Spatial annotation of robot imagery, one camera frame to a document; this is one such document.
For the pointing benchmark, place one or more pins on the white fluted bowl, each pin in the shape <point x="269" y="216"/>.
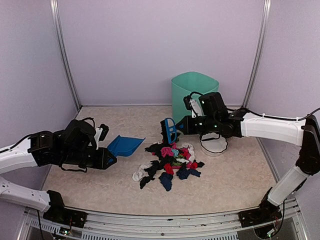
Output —
<point x="214" y="147"/>

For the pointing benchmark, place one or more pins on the right aluminium frame post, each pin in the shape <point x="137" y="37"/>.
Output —
<point x="258" y="52"/>

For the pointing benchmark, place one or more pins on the aluminium frame post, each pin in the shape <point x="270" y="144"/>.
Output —
<point x="258" y="52"/>
<point x="54" y="6"/>

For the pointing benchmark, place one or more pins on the blue hand brush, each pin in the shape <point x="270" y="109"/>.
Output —
<point x="168" y="131"/>

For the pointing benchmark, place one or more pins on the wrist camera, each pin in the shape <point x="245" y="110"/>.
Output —
<point x="193" y="106"/>
<point x="101" y="133"/>

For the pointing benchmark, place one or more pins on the front aluminium rail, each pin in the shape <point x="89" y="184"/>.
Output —
<point x="216" y="226"/>

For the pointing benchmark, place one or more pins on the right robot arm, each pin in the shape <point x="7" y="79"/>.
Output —
<point x="209" y="114"/>

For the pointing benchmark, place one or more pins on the blue dustpan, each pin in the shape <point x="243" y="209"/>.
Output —
<point x="123" y="146"/>

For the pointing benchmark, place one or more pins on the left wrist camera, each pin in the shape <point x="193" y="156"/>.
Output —
<point x="101" y="133"/>

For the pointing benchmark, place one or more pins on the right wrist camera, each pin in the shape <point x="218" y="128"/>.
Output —
<point x="193" y="106"/>

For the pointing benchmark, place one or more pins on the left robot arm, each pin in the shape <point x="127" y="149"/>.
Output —
<point x="77" y="144"/>

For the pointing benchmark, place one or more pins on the teal plastic waste bin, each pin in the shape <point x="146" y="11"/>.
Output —
<point x="183" y="85"/>

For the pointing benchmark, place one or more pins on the left aluminium frame post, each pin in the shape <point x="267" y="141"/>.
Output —
<point x="54" y="6"/>

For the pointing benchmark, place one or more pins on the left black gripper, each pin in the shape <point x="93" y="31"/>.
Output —
<point x="101" y="163"/>

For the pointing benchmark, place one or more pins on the navy scrap front centre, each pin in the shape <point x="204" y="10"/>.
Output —
<point x="166" y="181"/>

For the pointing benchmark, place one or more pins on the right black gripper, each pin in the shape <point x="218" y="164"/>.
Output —
<point x="188" y="129"/>

